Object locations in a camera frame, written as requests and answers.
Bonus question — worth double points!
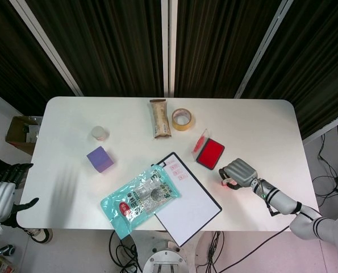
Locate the yellow tape roll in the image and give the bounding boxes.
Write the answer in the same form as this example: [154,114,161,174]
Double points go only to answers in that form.
[171,107,195,132]

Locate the white upright frame post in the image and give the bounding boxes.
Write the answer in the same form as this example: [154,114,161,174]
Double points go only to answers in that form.
[161,0,178,97]

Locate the purple cube block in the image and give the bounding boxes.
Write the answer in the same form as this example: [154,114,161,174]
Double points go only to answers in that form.
[86,146,115,173]

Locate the white frame rail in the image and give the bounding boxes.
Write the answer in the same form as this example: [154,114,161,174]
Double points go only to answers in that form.
[302,112,338,143]

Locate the brown cardboard box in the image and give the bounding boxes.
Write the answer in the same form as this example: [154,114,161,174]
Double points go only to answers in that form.
[5,115,43,156]

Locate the white board black frame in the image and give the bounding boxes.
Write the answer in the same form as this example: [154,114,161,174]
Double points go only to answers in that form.
[152,152,223,247]

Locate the black floor cable bundle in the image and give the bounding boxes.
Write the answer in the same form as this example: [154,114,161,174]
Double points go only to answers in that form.
[109,229,139,273]
[195,230,225,273]

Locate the small white jar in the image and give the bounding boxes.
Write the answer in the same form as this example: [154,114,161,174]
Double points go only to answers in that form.
[90,126,110,142]

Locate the teal cleaning cloth package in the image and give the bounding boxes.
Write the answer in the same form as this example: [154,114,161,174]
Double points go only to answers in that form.
[100,166,182,240]

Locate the right grey-black robot hand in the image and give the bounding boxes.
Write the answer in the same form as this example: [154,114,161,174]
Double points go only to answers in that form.
[218,158,258,191]

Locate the colourful printed small box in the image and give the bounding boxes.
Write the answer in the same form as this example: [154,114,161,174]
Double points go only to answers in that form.
[0,254,16,273]

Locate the white slanted frame post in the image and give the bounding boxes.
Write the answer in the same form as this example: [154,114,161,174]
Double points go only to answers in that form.
[233,0,295,99]
[9,0,83,97]

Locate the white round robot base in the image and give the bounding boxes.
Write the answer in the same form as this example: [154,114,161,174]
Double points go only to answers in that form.
[142,231,191,273]

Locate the small red stamp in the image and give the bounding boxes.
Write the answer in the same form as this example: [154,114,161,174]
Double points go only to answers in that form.
[220,177,236,189]

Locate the black wrist cable with plug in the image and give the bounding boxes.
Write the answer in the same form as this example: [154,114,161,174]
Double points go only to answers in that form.
[258,178,281,217]

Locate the red ink pad clear lid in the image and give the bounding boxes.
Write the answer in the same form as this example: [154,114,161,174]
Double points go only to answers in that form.
[191,129,226,171]

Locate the brown wrapped snack bar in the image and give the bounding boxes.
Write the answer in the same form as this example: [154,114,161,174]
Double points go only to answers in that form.
[149,98,172,140]

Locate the dark pleated curtain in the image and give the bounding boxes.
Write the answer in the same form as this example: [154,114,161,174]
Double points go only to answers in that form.
[0,0,338,140]

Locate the black and white shoe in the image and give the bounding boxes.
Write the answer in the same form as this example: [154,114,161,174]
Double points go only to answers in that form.
[23,227,53,245]

